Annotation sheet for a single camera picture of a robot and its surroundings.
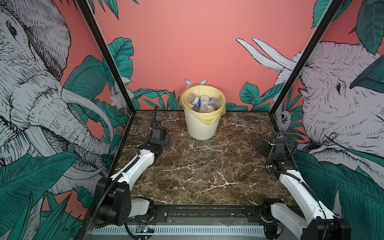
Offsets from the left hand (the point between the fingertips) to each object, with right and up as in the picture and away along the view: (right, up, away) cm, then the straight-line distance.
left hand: (160, 134), depth 87 cm
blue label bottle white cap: (+34, +19, +4) cm, 39 cm away
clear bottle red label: (+26, +19, +6) cm, 33 cm away
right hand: (+61, -4, -4) cm, 61 cm away
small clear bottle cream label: (+21, +17, +12) cm, 30 cm away
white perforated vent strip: (+18, -45, -17) cm, 51 cm away
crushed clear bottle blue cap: (+20, +22, +6) cm, 30 cm away
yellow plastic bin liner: (+29, +28, +11) cm, 42 cm away
